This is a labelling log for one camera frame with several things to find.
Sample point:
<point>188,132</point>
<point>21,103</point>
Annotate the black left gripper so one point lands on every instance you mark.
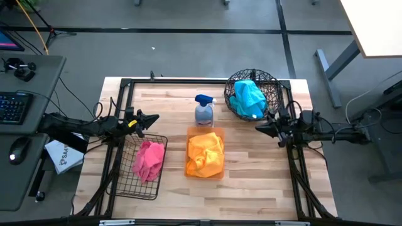
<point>138,120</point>

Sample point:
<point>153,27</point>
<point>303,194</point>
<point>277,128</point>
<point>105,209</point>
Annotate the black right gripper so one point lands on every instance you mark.
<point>285,128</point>

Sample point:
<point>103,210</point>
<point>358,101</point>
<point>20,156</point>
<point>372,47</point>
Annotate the large yellow microfiber towel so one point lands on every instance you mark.
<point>204,144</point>

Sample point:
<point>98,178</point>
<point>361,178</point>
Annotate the orange microfiber towel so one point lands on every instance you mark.
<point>198,171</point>

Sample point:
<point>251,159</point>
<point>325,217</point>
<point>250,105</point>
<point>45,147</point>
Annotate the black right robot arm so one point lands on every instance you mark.
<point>339,137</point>

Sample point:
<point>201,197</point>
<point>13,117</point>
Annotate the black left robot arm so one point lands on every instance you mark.
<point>78,127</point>

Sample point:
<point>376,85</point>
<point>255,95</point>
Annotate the spray bottle with blue trigger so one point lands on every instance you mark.
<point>203,114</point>

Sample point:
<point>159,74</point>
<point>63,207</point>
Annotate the translucent orange plastic bin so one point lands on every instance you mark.
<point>204,129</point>

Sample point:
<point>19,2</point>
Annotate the black round woven basket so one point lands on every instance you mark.
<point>248,74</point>

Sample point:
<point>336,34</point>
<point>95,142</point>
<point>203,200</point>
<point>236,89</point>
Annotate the black desk support beam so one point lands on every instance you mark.
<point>78,145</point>

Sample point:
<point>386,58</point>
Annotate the grey table leg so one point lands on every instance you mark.
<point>328,78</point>

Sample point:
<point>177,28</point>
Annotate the grey desk top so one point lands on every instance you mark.
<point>15,188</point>
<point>37,84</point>

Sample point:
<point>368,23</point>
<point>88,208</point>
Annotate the chair caster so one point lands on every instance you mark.
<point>137,2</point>
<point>226,2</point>
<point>314,2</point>

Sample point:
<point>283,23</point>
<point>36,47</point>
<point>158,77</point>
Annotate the dark grey workbench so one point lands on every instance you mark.
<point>389,153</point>

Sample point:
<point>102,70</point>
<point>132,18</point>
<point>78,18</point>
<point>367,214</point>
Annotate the black tripod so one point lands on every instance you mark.
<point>53,32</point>

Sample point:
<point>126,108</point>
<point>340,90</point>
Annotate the black round knob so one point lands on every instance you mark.
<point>40,196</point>

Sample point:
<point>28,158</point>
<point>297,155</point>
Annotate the black computer mouse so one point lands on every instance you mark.
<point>19,150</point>

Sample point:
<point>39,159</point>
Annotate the backlit black keyboard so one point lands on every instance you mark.
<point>14,108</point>

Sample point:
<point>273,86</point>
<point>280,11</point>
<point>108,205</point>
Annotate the white table top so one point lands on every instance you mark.
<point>373,25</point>

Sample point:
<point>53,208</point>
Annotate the computer monitor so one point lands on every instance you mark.
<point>7,42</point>

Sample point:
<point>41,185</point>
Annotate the green object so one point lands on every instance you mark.
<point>29,4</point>

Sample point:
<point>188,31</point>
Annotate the black aluminium table frame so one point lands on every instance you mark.
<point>188,81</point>

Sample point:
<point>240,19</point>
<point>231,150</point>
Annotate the silver metal bracket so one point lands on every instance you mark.
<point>117,222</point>
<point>292,223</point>

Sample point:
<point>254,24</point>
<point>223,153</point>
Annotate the black clamp mount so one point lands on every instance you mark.
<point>23,73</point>

